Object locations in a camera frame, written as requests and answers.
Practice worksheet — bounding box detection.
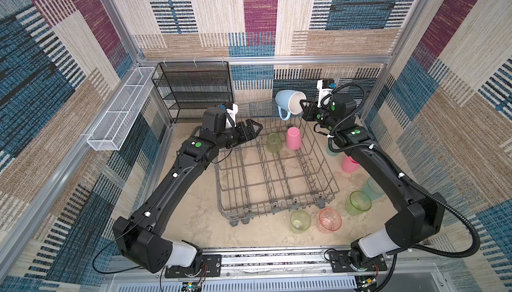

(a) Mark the teal cup near right wall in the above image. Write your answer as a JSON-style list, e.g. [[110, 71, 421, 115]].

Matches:
[[361, 177, 385, 201]]

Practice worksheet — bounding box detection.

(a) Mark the white wire wall basket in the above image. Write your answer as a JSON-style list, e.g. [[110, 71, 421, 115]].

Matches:
[[87, 67, 155, 151]]

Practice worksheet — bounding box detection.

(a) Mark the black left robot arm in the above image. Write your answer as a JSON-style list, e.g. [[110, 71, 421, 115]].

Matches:
[[113, 106, 263, 273]]

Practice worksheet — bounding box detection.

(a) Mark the black mesh shelf unit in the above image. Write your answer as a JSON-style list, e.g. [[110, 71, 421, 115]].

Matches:
[[152, 61, 234, 123]]

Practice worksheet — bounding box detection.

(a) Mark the teal translucent cup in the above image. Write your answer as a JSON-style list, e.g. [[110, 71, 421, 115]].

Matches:
[[326, 143, 339, 157]]

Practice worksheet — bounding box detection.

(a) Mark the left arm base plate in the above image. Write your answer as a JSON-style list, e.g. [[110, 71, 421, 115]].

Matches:
[[164, 254, 222, 279]]

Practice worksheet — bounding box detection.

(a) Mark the pink translucent cup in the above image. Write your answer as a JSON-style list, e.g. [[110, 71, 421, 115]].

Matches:
[[317, 208, 343, 233]]

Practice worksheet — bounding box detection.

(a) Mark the aluminium front rail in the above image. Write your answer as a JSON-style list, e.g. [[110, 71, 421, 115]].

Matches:
[[103, 244, 445, 292]]

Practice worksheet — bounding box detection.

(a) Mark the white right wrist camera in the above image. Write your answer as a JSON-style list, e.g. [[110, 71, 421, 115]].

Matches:
[[317, 78, 335, 108]]

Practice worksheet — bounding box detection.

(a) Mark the yellow-green translucent cup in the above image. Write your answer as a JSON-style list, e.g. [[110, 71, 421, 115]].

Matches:
[[290, 210, 311, 234]]

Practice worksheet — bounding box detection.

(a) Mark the green translucent cup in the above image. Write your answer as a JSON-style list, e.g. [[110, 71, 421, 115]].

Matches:
[[267, 133, 283, 154]]

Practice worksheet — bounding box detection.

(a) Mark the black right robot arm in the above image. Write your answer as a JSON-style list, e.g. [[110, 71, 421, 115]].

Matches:
[[299, 92, 446, 269]]

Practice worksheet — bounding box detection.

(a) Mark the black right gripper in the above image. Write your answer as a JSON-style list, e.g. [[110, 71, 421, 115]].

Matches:
[[300, 98, 340, 133]]

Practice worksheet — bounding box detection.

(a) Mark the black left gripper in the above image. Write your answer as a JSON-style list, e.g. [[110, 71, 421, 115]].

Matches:
[[215, 120, 261, 152]]

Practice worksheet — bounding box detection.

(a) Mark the black corrugated cable conduit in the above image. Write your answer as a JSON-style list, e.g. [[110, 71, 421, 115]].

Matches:
[[319, 82, 481, 259]]

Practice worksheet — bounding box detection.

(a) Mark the pink plastic cup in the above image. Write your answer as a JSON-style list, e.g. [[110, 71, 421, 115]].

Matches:
[[286, 127, 302, 151]]

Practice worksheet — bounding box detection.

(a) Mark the grey wire dish rack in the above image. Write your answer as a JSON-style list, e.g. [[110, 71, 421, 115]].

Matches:
[[214, 100, 339, 227]]

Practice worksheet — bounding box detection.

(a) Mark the green cup by right arm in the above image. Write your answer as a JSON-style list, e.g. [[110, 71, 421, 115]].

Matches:
[[346, 191, 372, 216]]

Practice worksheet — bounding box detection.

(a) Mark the light blue mug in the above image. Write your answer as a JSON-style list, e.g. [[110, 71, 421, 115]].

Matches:
[[275, 90, 306, 121]]

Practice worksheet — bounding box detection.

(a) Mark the magenta pink cup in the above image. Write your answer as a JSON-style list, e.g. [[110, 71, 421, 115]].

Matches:
[[342, 156, 360, 173]]

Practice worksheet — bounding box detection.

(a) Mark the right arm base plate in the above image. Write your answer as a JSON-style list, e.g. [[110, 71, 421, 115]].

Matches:
[[323, 249, 388, 273]]

